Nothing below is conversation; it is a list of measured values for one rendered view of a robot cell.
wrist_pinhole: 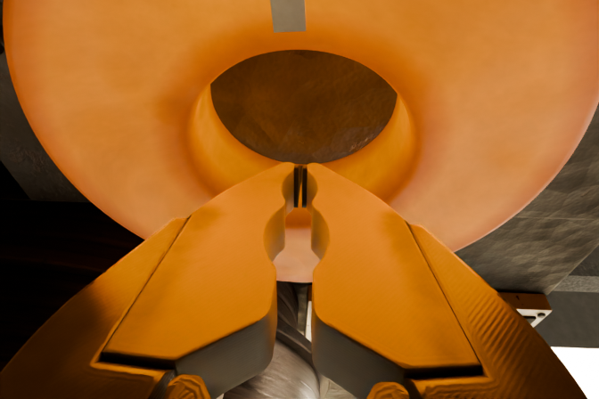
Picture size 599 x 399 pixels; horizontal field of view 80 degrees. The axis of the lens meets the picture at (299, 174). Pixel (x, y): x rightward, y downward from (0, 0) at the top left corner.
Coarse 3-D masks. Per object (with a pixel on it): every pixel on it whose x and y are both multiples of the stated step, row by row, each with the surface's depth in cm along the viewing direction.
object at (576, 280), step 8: (584, 264) 496; (592, 264) 496; (576, 272) 487; (584, 272) 487; (592, 272) 487; (568, 280) 491; (576, 280) 491; (584, 280) 490; (592, 280) 489; (560, 288) 507; (568, 288) 506; (576, 288) 505; (584, 288) 505; (592, 288) 504
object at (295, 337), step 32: (0, 224) 27; (32, 224) 27; (64, 224) 27; (96, 224) 28; (0, 256) 21; (32, 256) 22; (64, 256) 22; (96, 256) 23; (288, 288) 39; (288, 320) 36; (320, 384) 36
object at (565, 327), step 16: (592, 256) 811; (560, 304) 730; (576, 304) 730; (592, 304) 731; (544, 320) 706; (560, 320) 706; (576, 320) 706; (592, 320) 707; (544, 336) 683; (560, 336) 684; (576, 336) 684; (592, 336) 684
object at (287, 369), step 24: (0, 288) 21; (24, 288) 21; (48, 288) 22; (72, 288) 22; (0, 312) 20; (24, 312) 20; (48, 312) 21; (0, 336) 19; (24, 336) 20; (0, 360) 18; (288, 360) 29; (240, 384) 24; (264, 384) 25; (288, 384) 28; (312, 384) 32
